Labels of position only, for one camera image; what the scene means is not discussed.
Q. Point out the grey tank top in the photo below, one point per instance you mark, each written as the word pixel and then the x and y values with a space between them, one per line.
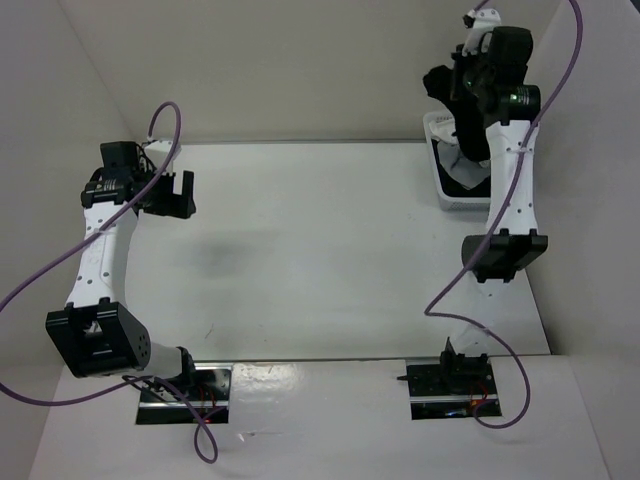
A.
pixel 463 171

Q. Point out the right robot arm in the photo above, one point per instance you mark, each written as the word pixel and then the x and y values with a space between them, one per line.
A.
pixel 496 115

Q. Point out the white tank top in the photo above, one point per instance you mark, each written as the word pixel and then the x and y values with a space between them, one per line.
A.
pixel 444 130

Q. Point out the black tank top in basket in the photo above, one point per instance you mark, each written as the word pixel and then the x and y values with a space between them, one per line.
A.
pixel 458 191

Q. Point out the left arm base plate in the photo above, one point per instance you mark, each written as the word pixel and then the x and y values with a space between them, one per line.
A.
pixel 209 396

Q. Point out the white plastic laundry basket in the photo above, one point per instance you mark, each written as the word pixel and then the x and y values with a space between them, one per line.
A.
pixel 447 203

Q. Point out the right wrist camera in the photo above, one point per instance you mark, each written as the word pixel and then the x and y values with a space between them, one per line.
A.
pixel 478 22

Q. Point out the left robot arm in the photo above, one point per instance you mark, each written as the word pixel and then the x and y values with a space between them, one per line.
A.
pixel 95 333

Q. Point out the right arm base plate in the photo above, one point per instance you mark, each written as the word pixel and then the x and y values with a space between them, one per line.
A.
pixel 437 393

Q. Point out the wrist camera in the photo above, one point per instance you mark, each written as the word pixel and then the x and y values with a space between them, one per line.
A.
pixel 154 153
pixel 478 22

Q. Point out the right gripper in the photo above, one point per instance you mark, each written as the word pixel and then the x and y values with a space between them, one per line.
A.
pixel 458 60

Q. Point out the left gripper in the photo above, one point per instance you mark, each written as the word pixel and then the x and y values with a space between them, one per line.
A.
pixel 175 205

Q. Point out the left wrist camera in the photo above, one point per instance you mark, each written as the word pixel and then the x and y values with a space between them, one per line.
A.
pixel 154 153

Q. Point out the black tank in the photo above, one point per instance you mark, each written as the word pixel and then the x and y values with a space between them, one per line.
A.
pixel 458 191
pixel 468 119

